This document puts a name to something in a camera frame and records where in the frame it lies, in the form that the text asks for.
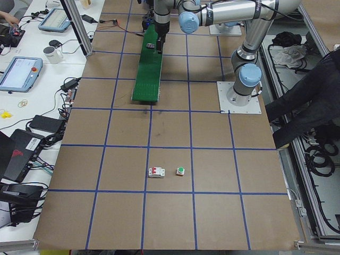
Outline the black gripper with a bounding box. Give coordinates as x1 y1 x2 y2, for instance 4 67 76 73
155 23 170 52

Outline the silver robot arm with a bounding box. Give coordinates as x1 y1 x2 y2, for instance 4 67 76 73
153 0 301 72

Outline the green conveyor belt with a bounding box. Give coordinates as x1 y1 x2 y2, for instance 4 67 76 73
131 24 163 102

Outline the upper teach pendant tablet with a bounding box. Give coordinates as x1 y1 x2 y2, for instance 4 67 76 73
38 8 71 32

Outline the teach pendant tablet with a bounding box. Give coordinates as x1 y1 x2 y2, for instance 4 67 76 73
1 56 43 92
38 8 71 32

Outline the white coffee mug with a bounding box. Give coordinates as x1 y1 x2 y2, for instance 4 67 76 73
43 46 63 64

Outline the white red circuit breaker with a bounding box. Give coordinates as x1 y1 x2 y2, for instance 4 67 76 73
148 167 165 178

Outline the lower teach pendant tablet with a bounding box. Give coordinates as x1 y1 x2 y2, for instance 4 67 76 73
1 56 43 92

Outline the black power adapter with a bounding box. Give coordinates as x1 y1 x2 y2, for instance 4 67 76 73
29 115 65 133

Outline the person in black clothes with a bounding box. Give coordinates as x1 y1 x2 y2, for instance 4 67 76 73
265 49 339 149

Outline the red black wire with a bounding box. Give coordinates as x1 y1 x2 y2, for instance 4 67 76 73
99 19 146 37

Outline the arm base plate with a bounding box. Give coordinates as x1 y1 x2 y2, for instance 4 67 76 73
217 81 261 114
209 22 242 37

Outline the aluminium frame post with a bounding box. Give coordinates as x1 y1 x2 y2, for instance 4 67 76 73
61 0 93 57

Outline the green push button switch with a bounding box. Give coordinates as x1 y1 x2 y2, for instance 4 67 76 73
176 167 185 176

